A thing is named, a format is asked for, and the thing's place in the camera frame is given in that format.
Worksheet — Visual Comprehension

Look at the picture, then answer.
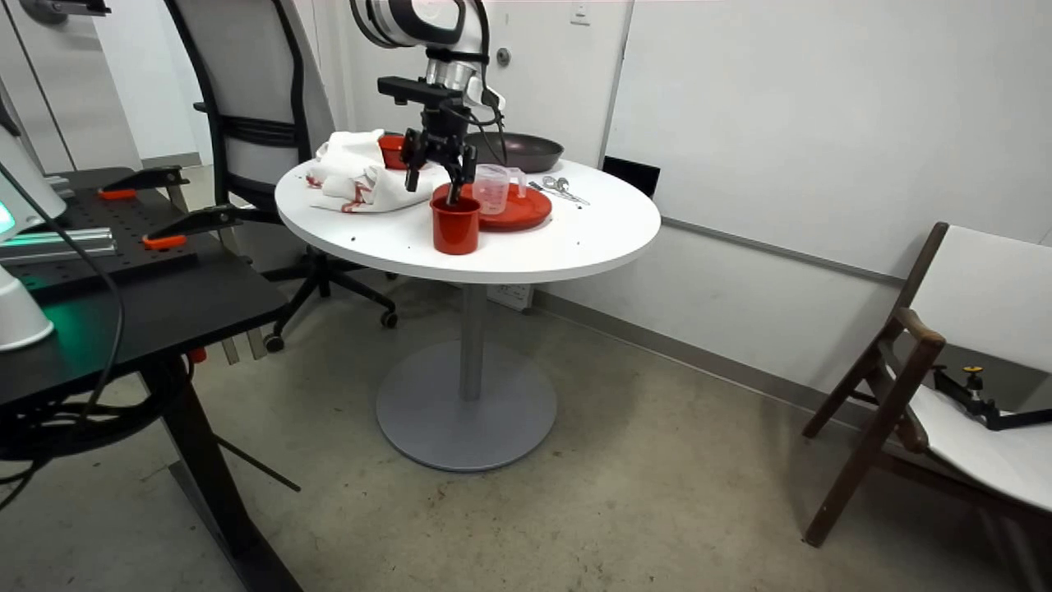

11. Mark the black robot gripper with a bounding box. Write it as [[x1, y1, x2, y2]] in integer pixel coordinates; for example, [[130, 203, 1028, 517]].
[[379, 75, 474, 208]]

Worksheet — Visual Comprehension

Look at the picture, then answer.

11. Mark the red mug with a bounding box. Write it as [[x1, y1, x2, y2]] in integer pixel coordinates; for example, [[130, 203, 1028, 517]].
[[431, 197, 481, 256]]

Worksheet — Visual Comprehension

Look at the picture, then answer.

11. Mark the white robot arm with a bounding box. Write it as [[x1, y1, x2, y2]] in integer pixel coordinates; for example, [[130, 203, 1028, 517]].
[[347, 0, 489, 203]]

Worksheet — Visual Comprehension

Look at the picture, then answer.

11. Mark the clear plastic cup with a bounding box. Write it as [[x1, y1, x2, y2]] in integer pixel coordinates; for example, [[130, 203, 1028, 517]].
[[474, 164, 512, 213]]

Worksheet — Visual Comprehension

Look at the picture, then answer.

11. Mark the white red striped towel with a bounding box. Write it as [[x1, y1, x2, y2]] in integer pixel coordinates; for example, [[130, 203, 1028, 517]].
[[306, 130, 447, 213]]

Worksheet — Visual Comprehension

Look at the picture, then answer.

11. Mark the dark frying pan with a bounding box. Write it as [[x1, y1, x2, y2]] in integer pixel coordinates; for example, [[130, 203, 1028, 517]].
[[471, 133, 563, 176]]

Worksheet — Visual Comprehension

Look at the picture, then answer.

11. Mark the red plate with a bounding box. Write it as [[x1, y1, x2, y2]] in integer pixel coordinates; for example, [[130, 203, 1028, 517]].
[[431, 185, 552, 230]]

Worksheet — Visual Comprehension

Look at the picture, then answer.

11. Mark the metal spoon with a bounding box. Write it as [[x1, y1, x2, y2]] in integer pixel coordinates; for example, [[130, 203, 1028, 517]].
[[543, 176, 587, 208]]

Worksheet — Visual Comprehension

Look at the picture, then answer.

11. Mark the grey mesh office chair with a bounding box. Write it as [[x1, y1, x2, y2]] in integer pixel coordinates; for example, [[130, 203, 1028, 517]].
[[162, 0, 401, 356]]

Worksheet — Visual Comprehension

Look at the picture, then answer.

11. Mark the round white table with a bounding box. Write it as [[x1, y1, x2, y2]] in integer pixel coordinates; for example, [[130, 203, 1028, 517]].
[[276, 162, 660, 474]]

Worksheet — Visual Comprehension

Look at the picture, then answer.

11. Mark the black orange clamp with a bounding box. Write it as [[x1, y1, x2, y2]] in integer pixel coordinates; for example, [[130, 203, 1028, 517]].
[[142, 203, 261, 253], [96, 168, 187, 201]]

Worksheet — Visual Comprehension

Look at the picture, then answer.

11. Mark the black robot desk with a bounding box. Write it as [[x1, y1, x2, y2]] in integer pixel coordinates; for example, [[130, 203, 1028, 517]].
[[0, 162, 306, 592]]

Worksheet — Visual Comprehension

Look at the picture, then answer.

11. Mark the wooden folding chair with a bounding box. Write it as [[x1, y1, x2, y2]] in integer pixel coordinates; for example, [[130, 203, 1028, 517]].
[[803, 220, 1052, 592]]

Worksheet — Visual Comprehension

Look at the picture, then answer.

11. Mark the black cable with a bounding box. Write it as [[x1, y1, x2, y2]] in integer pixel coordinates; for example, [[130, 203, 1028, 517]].
[[0, 162, 128, 512]]

